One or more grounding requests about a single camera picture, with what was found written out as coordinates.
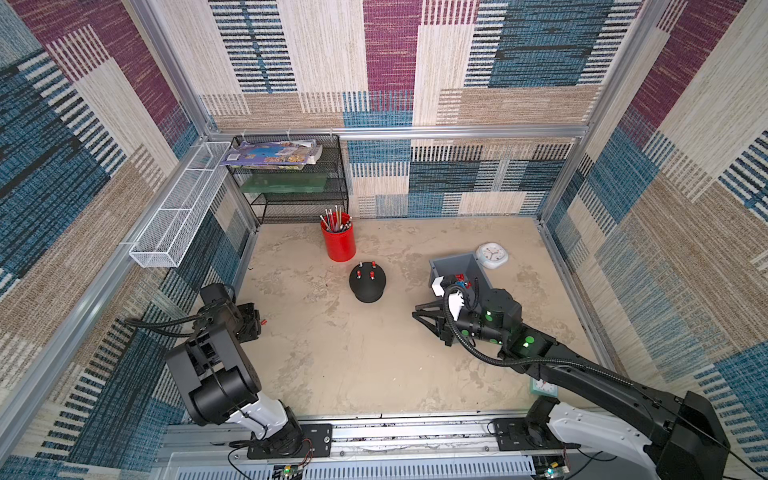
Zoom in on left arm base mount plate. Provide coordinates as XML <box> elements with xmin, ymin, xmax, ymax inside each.
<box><xmin>246</xmin><ymin>423</ymin><xmax>334</xmax><ymax>460</ymax></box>

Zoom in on small teal square clock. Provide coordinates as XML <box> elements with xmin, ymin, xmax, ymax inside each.
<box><xmin>529</xmin><ymin>379</ymin><xmax>559</xmax><ymax>398</ymax></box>

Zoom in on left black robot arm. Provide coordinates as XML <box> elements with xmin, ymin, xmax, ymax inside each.
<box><xmin>125</xmin><ymin>283</ymin><xmax>305</xmax><ymax>457</ymax></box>

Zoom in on colourful book on shelf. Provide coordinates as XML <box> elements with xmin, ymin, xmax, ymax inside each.
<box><xmin>220</xmin><ymin>140</ymin><xmax>323</xmax><ymax>170</ymax></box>

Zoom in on grey plastic parts bin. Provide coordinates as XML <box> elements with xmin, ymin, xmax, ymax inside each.
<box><xmin>429</xmin><ymin>253</ymin><xmax>492</xmax><ymax>298</ymax></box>

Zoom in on black dome screw base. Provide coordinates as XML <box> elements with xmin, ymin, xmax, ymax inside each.
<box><xmin>349</xmin><ymin>261</ymin><xmax>386</xmax><ymax>303</ymax></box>

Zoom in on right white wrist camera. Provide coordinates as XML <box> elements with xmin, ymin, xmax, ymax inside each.
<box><xmin>431</xmin><ymin>274</ymin><xmax>476</xmax><ymax>320</ymax></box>

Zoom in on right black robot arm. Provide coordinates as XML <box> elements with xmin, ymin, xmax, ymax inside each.
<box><xmin>412</xmin><ymin>281</ymin><xmax>730</xmax><ymax>479</ymax></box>

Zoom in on red sleeves in bin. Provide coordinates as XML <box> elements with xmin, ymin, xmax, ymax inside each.
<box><xmin>456</xmin><ymin>274</ymin><xmax>473</xmax><ymax>288</ymax></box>

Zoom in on black wire shelf rack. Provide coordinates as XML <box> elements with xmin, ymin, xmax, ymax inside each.
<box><xmin>228</xmin><ymin>134</ymin><xmax>350</xmax><ymax>225</ymax></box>

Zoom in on round white clock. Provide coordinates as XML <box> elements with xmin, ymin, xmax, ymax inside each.
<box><xmin>475</xmin><ymin>242</ymin><xmax>509</xmax><ymax>270</ymax></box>

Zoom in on white mesh wall basket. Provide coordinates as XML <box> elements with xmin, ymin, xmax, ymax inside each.
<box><xmin>130</xmin><ymin>142</ymin><xmax>229</xmax><ymax>268</ymax></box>

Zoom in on red pen cup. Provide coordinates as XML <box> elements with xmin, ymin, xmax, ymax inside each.
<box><xmin>320</xmin><ymin>206</ymin><xmax>356</xmax><ymax>263</ymax></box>

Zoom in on green board on shelf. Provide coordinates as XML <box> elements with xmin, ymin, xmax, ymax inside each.
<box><xmin>240</xmin><ymin>173</ymin><xmax>328</xmax><ymax>194</ymax></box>

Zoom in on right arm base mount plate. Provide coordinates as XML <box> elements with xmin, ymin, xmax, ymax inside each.
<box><xmin>490</xmin><ymin>418</ymin><xmax>562</xmax><ymax>451</ymax></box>

